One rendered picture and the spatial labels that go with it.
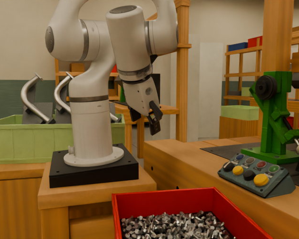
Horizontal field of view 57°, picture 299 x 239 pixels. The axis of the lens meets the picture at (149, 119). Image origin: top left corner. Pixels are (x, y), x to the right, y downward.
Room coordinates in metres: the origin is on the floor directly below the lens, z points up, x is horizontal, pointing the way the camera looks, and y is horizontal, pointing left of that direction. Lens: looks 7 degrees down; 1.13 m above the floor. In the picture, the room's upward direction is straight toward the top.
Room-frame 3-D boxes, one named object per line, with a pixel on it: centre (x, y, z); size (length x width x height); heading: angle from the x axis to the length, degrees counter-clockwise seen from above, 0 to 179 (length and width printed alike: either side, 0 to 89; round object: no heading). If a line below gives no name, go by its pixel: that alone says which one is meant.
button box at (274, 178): (0.62, -0.24, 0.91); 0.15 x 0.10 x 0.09; 23
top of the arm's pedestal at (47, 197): (0.87, 0.18, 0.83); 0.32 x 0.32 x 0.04; 17
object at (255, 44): (6.63, -2.69, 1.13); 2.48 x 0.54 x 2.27; 20
